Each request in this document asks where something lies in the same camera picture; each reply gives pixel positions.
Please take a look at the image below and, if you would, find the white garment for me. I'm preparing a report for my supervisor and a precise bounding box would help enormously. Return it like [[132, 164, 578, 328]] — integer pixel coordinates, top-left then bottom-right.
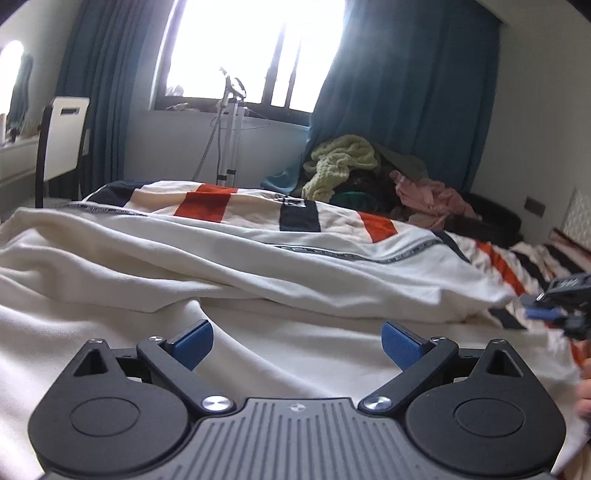
[[0, 203, 587, 480]]

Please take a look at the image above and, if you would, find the white desk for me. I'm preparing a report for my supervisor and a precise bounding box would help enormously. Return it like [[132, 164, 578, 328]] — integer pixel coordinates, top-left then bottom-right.
[[0, 135, 43, 210]]

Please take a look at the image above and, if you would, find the lit vanity mirror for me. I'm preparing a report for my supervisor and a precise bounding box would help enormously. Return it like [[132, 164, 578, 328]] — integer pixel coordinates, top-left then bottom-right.
[[0, 39, 36, 137]]

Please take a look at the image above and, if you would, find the garment steamer stand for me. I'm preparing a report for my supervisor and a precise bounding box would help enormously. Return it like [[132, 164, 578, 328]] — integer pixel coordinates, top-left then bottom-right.
[[191, 67, 272, 188]]

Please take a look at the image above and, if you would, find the yellow-green knit cloth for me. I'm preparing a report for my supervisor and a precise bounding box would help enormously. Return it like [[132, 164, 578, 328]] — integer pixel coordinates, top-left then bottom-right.
[[301, 134, 382, 202]]

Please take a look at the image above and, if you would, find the person's right hand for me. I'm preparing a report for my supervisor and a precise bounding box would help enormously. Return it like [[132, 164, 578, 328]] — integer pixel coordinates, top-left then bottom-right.
[[576, 362, 591, 423]]

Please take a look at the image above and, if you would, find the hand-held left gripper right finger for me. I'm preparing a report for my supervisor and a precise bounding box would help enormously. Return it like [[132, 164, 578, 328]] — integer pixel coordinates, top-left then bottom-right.
[[359, 322, 532, 414]]

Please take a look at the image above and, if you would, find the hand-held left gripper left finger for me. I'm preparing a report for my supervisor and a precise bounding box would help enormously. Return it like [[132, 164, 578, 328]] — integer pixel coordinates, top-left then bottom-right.
[[71, 319, 237, 414]]

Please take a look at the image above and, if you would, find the window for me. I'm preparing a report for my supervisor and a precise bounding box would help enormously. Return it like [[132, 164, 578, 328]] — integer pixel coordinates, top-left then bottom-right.
[[151, 0, 352, 126]]

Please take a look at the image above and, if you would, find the striped blanket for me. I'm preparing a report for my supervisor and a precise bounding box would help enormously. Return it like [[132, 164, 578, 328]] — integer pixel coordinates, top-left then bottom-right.
[[82, 179, 591, 384]]

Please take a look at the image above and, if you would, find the dark sofa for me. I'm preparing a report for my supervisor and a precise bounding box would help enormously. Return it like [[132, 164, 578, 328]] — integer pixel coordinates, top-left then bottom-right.
[[459, 191, 526, 246]]

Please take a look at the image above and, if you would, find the blue curtain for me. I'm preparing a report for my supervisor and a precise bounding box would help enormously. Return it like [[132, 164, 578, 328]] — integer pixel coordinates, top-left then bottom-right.
[[54, 0, 182, 186], [305, 0, 502, 197]]

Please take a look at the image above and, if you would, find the olive cloth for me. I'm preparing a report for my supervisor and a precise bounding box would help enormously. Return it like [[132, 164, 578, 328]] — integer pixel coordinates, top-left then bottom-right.
[[373, 140, 428, 182]]

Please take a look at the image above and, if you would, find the white quilted headboard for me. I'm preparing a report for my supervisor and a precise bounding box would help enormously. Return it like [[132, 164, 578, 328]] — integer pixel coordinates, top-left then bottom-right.
[[560, 186, 591, 256]]

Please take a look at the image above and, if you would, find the white chair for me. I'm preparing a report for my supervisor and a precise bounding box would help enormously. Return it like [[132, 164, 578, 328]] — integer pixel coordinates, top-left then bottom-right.
[[34, 96, 92, 209]]

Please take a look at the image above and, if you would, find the green cloth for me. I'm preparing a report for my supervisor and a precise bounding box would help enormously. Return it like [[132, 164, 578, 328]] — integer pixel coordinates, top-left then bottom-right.
[[331, 189, 376, 210]]

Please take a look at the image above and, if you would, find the dark patterned cloth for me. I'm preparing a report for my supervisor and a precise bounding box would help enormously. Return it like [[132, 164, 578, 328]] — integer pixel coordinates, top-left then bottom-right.
[[344, 168, 399, 206]]

